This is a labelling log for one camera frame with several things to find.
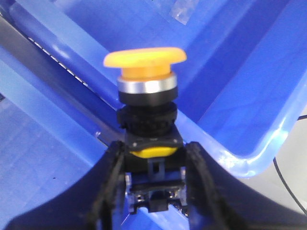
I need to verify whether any blue source crate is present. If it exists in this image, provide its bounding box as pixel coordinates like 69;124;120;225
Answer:
0;45;190;230

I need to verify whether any yellow push button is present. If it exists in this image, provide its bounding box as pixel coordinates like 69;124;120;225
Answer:
103;47;188;214

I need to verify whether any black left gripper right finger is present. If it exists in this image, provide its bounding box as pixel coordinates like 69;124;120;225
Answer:
185;142;307;230

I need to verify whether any blue target crate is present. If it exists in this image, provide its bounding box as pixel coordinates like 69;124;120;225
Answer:
1;0;307;177

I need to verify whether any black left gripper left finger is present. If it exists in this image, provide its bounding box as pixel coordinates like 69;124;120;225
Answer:
5;141;126;230

